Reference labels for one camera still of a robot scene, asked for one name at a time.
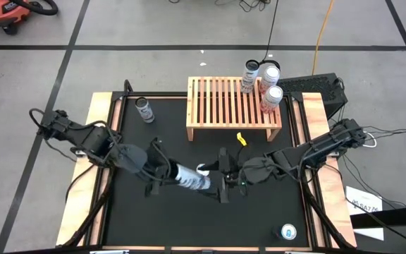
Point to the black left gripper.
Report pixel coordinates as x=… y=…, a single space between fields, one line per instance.
x=157 y=146

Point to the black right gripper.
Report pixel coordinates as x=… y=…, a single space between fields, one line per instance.
x=233 y=173

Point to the blue silver Red Bull can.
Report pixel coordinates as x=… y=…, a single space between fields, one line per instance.
x=192 y=178
x=288 y=231

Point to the tall white can black lid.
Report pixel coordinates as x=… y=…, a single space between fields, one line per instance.
x=144 y=109
x=250 y=75

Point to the pink lemonade can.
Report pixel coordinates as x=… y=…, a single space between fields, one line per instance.
x=270 y=79
x=271 y=98

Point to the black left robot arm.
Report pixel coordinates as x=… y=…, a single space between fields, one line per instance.
x=93 y=141

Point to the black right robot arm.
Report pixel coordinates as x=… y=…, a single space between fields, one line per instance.
x=312 y=148

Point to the wooden slatted shelf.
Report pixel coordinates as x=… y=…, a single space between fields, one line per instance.
x=224 y=106

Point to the wooden table side board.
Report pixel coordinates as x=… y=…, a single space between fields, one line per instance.
x=333 y=197
x=79 y=197

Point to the black perforated case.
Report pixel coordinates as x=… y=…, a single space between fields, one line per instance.
x=312 y=88

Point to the white paper sign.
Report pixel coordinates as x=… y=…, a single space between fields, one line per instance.
x=365 y=211

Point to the orange shop vacuum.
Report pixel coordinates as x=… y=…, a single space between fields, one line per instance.
x=2 y=12

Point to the black frame strut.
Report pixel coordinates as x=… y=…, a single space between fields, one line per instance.
x=324 y=218
x=93 y=211

